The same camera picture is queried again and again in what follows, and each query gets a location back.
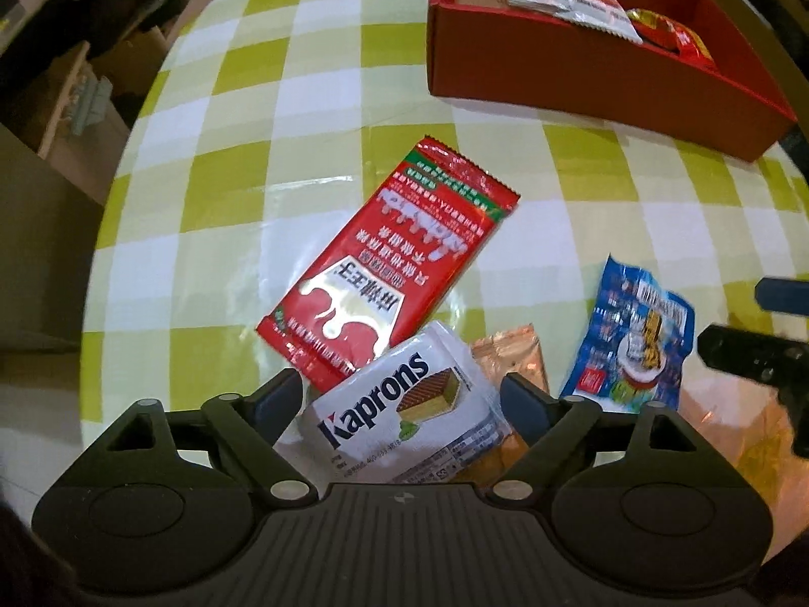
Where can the clear pastry packet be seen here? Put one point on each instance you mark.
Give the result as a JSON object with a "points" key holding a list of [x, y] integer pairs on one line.
{"points": [[752, 430]]}

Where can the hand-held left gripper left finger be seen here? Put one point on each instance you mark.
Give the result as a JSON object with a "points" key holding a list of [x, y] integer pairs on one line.
{"points": [[278, 404]]}

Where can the red cardboard box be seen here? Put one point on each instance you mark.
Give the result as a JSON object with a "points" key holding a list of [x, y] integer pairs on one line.
{"points": [[569, 88]]}

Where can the white wafer packet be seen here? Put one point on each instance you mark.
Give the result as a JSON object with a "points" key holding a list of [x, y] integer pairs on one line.
{"points": [[392, 417]]}

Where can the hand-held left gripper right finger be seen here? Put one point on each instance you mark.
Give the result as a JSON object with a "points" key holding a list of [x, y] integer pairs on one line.
{"points": [[528, 408]]}

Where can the copper foil snack packet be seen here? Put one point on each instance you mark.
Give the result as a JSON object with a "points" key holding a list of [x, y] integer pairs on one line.
{"points": [[515, 354]]}

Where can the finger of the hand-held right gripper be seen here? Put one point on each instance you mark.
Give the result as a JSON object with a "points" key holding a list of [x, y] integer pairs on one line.
{"points": [[784, 295], [746, 354]]}

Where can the green checked tablecloth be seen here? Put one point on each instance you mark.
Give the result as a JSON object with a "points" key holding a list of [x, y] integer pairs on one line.
{"points": [[253, 139]]}

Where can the red yellow snack packet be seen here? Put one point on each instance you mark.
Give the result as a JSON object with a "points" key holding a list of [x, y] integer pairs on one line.
{"points": [[670, 35]]}

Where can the red green-edged snack packet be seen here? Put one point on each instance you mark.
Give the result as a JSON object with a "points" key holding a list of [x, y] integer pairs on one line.
{"points": [[392, 253]]}

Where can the beige storage box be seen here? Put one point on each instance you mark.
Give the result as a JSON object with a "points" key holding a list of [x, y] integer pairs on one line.
{"points": [[76, 139]]}

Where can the blue snack packet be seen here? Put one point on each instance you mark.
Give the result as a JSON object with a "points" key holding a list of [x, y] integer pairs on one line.
{"points": [[632, 341]]}

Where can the brown cardboard box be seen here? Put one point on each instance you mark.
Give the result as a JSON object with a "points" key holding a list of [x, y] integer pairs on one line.
{"points": [[136, 57]]}

